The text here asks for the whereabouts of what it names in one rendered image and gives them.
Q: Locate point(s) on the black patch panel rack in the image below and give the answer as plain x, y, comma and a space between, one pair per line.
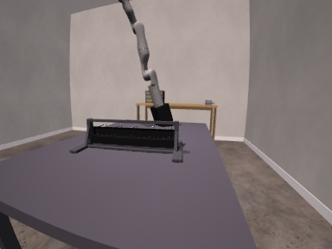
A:
136, 139

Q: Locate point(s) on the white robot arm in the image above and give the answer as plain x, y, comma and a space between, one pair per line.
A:
144, 54

